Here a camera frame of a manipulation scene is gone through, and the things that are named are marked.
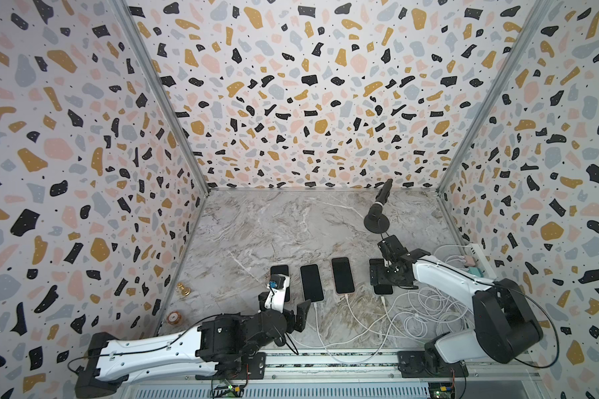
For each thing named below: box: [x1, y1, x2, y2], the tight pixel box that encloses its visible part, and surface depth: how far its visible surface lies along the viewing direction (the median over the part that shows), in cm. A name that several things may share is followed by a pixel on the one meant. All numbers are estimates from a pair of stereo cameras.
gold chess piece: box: [177, 281, 192, 297], surface depth 89 cm
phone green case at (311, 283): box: [299, 263, 325, 303], surface depth 94 cm
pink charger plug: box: [464, 255, 476, 267], surface depth 99 cm
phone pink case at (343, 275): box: [331, 256, 356, 295], surface depth 94 cm
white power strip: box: [467, 242, 498, 281], surface depth 98 cm
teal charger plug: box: [467, 266, 484, 278], surface depth 97 cm
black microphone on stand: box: [363, 177, 393, 234], surface depth 95 cm
